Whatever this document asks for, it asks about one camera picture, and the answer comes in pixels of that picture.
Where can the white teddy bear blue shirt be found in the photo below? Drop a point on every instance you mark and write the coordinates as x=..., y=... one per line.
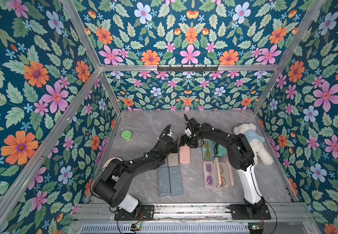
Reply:
x=256, y=142

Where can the cream analog clock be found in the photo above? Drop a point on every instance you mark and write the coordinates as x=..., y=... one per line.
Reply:
x=111, y=161

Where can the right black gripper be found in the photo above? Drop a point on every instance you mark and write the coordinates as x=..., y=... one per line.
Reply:
x=188, y=134

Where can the green lidded small jar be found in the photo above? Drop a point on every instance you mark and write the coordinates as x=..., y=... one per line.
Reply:
x=127, y=135

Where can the grey case with white glasses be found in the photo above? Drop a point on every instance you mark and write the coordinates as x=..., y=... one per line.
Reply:
x=164, y=187

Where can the grey case with red glasses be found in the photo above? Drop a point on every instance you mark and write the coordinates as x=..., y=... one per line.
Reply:
x=165, y=164

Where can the grey case with yellow glasses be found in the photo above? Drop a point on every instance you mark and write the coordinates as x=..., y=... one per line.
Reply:
x=175, y=181

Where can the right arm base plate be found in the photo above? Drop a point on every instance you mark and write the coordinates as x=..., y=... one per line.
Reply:
x=241, y=212

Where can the black hook rack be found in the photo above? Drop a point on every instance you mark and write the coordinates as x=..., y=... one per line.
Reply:
x=187, y=68

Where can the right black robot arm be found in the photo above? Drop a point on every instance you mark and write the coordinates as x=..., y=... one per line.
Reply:
x=240, y=156

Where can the aluminium front rail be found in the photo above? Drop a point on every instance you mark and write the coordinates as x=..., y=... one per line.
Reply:
x=280, y=211

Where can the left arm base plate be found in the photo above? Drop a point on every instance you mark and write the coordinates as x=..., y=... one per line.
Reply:
x=141, y=213

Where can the pink case with brown glasses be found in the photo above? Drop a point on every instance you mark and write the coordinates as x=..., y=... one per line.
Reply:
x=184, y=155

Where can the green case with black glasses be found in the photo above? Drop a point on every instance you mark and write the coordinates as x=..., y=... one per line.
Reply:
x=219, y=150

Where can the grey case with black glasses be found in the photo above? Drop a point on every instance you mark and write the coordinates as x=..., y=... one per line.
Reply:
x=173, y=160

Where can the green case with olive glasses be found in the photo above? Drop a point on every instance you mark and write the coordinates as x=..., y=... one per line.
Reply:
x=207, y=150

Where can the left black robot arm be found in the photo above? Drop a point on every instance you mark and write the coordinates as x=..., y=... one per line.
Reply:
x=113, y=184

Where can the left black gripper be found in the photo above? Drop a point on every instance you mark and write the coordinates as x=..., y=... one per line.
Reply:
x=174, y=146

